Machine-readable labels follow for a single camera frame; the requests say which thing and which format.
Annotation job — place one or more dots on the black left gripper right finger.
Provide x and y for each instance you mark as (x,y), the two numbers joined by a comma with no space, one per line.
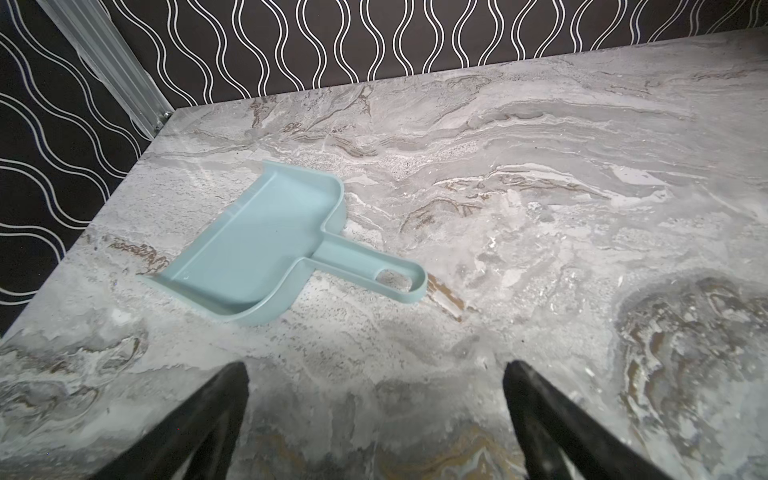
(553,432)

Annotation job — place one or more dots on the aluminium corner frame post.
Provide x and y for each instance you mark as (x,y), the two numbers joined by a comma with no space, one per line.
(89,28)

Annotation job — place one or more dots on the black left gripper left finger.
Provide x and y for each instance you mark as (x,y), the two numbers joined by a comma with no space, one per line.
(198,438)

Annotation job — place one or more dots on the light teal plastic dustpan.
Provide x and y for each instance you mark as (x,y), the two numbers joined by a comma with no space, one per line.
(252,262)

